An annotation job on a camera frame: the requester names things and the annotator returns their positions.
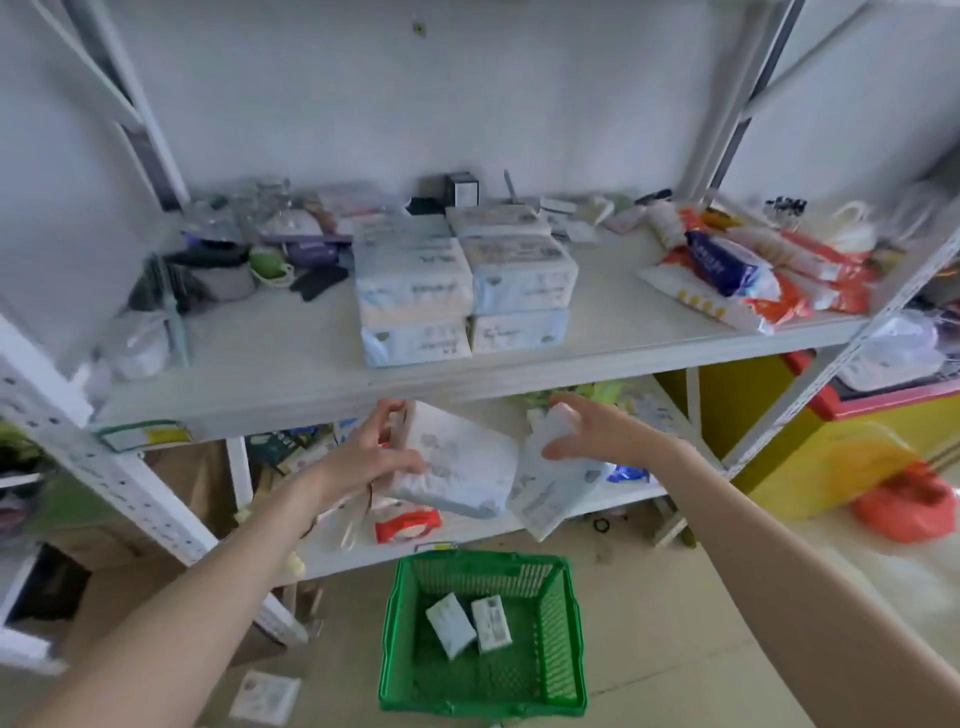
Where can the person's left hand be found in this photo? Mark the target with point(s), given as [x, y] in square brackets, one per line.
[360, 465]

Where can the person's right hand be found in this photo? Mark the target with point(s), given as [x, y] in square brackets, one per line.
[615, 439]

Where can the pale blue soft tissue pack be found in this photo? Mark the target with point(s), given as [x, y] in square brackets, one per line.
[465, 465]
[547, 495]

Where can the white metal shelving unit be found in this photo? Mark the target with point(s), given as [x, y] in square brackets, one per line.
[300, 360]

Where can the stack of pale tissue packs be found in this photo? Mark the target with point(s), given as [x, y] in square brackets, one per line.
[412, 292]

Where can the green plastic basket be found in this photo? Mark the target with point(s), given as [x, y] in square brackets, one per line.
[397, 675]

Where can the person's right forearm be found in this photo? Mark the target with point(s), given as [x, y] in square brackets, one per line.
[810, 600]

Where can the person's left forearm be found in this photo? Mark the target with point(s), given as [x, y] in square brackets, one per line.
[210, 600]

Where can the green bordered shelf label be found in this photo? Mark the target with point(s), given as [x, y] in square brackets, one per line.
[142, 436]

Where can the small blue noodle bag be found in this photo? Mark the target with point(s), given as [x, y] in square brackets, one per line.
[626, 474]

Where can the green plastic bag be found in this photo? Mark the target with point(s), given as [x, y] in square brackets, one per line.
[592, 391]

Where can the clear plastic spoon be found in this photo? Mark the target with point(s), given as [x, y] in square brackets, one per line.
[351, 525]

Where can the white blue red salt bag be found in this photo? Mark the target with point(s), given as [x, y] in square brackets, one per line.
[409, 525]

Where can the dark patterned packet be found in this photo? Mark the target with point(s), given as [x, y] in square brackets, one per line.
[281, 446]

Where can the black fabric piece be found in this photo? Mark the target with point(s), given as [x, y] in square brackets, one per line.
[319, 281]

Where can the navy wet wipes pack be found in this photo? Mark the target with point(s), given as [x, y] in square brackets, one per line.
[724, 262]

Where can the purple oval case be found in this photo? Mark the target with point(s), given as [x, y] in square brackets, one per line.
[311, 251]

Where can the green round case white loop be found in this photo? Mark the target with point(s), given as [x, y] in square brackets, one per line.
[266, 262]

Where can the white carded accessories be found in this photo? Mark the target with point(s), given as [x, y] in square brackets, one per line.
[562, 217]

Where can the pale green hairbrush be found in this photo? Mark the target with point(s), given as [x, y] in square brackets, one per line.
[178, 315]

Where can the brown cardboard box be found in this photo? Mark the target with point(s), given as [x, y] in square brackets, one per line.
[150, 585]

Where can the yellow utility knife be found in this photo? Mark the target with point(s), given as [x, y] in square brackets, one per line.
[718, 219]

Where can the black torch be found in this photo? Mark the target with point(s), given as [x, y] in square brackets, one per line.
[652, 196]

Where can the white lilac flat case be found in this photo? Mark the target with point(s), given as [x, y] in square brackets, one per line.
[289, 225]

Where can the white flat packet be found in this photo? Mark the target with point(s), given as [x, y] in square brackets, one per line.
[264, 697]

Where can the white round pouch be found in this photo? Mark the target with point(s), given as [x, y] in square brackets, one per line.
[139, 345]

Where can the black flat pouch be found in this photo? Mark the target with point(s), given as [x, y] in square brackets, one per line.
[206, 257]

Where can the clear plastic packet bundle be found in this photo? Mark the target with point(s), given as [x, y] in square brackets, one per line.
[345, 206]

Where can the black wallet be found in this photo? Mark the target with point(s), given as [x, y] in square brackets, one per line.
[424, 205]

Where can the pile of red white packets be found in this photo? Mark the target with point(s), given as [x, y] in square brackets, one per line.
[817, 262]

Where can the small metal clip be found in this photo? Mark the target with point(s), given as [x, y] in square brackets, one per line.
[510, 184]

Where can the pack of black-capped pens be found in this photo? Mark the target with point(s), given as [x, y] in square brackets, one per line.
[784, 208]

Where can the small clear glass jar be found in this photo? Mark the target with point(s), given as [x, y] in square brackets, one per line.
[270, 191]

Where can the clear plastic bag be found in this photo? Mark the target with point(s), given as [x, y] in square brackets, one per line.
[892, 352]

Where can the small black box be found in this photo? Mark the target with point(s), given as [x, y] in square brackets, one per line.
[463, 189]

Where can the white plastic jug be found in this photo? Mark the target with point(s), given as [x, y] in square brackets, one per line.
[847, 225]

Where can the white metal side rack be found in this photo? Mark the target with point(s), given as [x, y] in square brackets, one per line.
[15, 600]

